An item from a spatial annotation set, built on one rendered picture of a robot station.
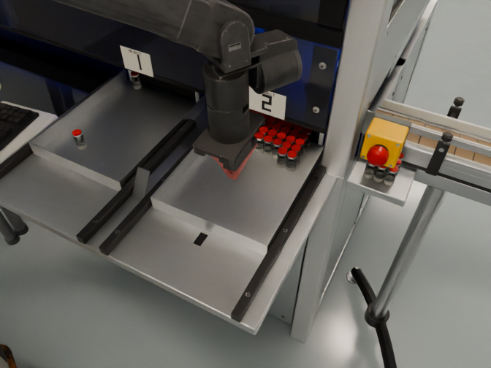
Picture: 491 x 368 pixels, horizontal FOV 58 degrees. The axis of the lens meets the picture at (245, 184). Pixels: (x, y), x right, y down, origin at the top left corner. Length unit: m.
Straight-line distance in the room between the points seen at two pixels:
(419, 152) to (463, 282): 1.08
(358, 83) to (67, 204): 0.63
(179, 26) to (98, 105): 0.76
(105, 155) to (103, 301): 0.92
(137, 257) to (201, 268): 0.12
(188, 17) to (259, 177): 0.55
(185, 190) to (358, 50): 0.44
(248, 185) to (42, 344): 1.16
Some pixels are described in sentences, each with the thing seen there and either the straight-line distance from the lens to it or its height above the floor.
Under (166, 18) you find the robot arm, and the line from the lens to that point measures 0.49.
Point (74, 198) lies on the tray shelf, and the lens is 1.00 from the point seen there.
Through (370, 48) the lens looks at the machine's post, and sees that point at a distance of 0.80.
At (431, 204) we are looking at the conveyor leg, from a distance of 1.18.
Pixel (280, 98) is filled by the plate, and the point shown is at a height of 1.04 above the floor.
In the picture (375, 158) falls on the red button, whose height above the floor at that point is 1.00.
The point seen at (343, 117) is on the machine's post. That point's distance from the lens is 0.89.
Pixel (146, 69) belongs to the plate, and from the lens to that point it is 1.09.
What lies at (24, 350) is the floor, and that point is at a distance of 1.88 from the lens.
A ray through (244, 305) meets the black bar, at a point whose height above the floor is 0.90.
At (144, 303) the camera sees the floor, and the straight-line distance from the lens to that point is 1.83.
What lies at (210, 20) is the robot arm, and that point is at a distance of 0.50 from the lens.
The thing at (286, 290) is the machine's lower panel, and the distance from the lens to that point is 1.46.
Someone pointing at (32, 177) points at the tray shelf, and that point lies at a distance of 1.08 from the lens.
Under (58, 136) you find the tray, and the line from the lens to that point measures 1.16.
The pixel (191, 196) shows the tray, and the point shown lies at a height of 0.88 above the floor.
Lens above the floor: 1.58
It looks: 47 degrees down
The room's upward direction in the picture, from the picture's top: straight up
